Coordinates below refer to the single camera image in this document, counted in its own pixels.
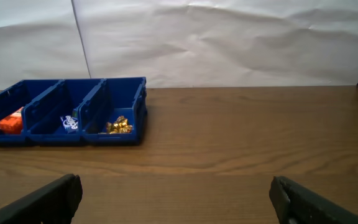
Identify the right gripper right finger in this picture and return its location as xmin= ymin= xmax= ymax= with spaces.
xmin=268 ymin=175 xmax=358 ymax=224

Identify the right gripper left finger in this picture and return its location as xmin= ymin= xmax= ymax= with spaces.
xmin=0 ymin=173 xmax=83 ymax=224

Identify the blue candy pack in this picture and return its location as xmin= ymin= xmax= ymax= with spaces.
xmin=60 ymin=114 xmax=79 ymax=134

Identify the orange candy box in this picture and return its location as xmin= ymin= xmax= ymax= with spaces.
xmin=0 ymin=106 xmax=24 ymax=135

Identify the blue tray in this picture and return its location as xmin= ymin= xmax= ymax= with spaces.
xmin=0 ymin=77 xmax=149 ymax=146

